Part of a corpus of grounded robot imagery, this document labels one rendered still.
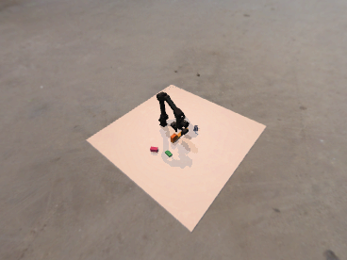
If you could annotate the orange bar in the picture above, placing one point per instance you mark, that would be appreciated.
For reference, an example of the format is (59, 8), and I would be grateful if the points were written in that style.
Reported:
(175, 137)

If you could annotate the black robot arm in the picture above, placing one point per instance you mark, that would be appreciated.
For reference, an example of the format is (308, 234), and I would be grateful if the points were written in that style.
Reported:
(178, 113)

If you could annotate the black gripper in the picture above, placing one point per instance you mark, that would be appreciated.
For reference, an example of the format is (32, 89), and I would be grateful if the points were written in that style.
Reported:
(176, 126)

